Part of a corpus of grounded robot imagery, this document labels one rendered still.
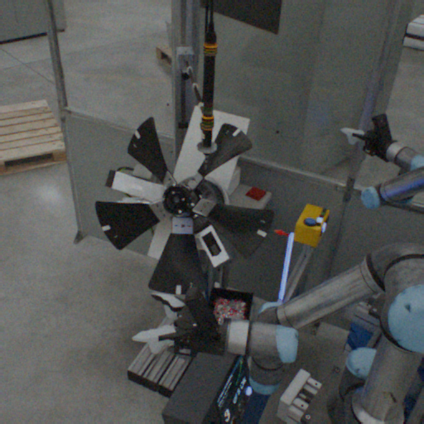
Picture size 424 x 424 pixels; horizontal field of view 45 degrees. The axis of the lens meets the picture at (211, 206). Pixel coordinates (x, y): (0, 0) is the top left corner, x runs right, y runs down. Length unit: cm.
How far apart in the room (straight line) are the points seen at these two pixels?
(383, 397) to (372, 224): 148
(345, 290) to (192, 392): 45
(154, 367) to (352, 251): 119
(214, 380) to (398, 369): 45
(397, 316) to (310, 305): 27
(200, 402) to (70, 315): 198
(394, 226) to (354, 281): 143
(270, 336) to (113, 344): 195
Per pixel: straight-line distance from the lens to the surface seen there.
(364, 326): 198
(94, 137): 309
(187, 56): 226
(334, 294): 119
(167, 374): 277
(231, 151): 190
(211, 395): 130
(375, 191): 181
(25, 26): 742
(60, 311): 322
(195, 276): 196
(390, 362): 114
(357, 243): 268
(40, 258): 359
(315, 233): 209
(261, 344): 114
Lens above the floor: 234
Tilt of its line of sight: 37 degrees down
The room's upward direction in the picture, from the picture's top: 3 degrees clockwise
